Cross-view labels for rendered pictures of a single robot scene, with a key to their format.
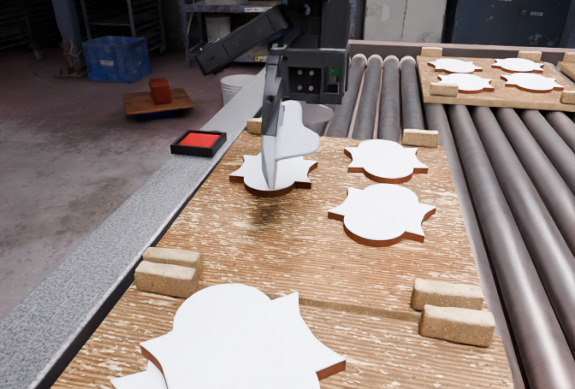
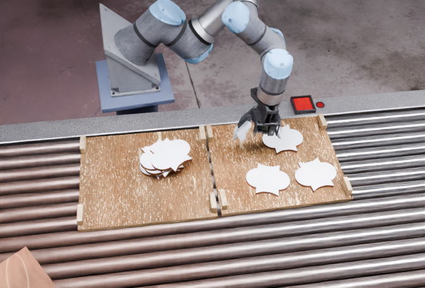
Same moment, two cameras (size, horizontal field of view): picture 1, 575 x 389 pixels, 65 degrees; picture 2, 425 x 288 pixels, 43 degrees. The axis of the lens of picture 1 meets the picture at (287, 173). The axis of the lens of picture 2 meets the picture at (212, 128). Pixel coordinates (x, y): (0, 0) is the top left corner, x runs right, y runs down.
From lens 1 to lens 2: 1.44 m
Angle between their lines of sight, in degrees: 56
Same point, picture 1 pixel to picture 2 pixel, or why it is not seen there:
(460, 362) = (203, 206)
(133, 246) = (222, 119)
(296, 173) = (281, 146)
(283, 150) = (238, 133)
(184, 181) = not seen: hidden behind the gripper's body
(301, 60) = (253, 116)
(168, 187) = not seen: hidden behind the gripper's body
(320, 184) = (282, 157)
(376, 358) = (197, 188)
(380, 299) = (220, 186)
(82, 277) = (203, 116)
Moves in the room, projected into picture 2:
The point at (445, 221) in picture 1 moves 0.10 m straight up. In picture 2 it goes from (274, 200) to (277, 181)
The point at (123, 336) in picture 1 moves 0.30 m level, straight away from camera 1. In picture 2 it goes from (183, 136) to (242, 91)
